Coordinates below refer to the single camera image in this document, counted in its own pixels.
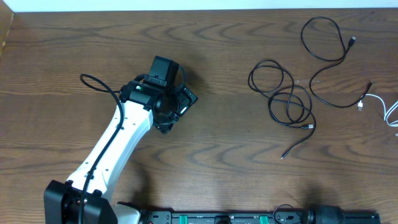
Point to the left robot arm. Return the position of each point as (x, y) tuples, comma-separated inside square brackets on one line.
[(150, 100)]

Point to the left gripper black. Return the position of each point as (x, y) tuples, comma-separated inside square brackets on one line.
[(168, 125)]

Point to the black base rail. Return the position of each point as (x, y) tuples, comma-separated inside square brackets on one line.
[(279, 216)]

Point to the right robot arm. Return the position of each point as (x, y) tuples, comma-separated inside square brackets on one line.
[(324, 215)]

